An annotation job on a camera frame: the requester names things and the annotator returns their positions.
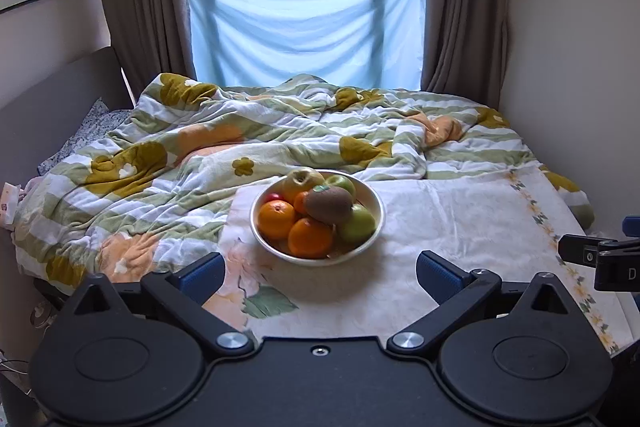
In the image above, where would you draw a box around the yellow pomegranate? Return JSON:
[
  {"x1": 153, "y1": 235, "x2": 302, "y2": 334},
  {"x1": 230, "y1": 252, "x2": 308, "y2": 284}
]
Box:
[{"x1": 277, "y1": 168, "x2": 326, "y2": 206}]

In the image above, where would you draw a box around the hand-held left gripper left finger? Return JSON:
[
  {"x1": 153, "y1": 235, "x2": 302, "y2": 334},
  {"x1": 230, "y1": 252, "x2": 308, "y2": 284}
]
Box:
[{"x1": 60, "y1": 252, "x2": 256, "y2": 356}]

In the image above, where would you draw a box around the grey bed headboard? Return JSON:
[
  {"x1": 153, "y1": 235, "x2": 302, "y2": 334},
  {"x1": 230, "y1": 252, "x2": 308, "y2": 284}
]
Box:
[{"x1": 0, "y1": 47, "x2": 134, "y2": 188}]

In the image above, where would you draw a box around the large green apple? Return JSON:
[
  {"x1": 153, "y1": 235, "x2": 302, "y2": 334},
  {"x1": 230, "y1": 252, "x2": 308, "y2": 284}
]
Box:
[{"x1": 336, "y1": 203, "x2": 376, "y2": 243}]

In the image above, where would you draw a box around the small green apple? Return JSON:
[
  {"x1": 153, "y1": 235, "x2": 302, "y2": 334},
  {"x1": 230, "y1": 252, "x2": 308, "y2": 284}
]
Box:
[{"x1": 324, "y1": 175, "x2": 357, "y2": 200}]

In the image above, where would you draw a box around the pale floral bedsheet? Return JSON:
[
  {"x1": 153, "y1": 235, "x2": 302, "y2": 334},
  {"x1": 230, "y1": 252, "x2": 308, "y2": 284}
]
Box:
[{"x1": 202, "y1": 164, "x2": 627, "y2": 356}]

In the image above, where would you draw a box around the light blue window cloth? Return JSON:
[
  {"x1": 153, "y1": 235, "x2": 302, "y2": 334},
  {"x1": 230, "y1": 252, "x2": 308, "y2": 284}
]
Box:
[{"x1": 187, "y1": 0, "x2": 429, "y2": 91}]

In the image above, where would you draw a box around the blue patterned pillow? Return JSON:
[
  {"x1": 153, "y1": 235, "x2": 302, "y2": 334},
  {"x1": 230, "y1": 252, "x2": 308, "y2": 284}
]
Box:
[{"x1": 37, "y1": 97, "x2": 134, "y2": 176}]

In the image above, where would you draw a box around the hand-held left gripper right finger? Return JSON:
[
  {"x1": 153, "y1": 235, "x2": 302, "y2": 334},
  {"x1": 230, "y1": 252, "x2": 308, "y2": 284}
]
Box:
[{"x1": 387, "y1": 249, "x2": 582, "y2": 356}]

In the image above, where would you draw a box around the white cable bundle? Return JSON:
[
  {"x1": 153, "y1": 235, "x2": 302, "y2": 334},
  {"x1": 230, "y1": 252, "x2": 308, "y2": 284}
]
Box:
[{"x1": 0, "y1": 299, "x2": 57, "y2": 379}]

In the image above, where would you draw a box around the large orange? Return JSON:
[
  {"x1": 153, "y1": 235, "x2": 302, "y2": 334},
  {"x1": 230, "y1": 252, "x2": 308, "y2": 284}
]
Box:
[
  {"x1": 257, "y1": 200, "x2": 297, "y2": 241},
  {"x1": 287, "y1": 217, "x2": 335, "y2": 259}
]

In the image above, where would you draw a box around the pink white cloth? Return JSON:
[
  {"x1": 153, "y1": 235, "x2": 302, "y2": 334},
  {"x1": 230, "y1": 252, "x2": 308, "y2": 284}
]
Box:
[{"x1": 0, "y1": 182, "x2": 32, "y2": 234}]

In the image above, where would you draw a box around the floral striped blanket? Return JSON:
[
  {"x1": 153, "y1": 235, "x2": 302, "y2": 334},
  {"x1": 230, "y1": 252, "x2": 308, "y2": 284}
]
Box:
[{"x1": 12, "y1": 73, "x2": 596, "y2": 294}]

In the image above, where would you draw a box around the brown kiwi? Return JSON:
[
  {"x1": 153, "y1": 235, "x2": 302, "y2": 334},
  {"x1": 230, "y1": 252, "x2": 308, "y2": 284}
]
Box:
[{"x1": 304, "y1": 185, "x2": 354, "y2": 227}]

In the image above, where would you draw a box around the cream ceramic bowl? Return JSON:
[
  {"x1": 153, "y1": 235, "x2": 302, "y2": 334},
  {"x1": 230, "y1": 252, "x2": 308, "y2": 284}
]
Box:
[{"x1": 250, "y1": 169, "x2": 386, "y2": 268}]

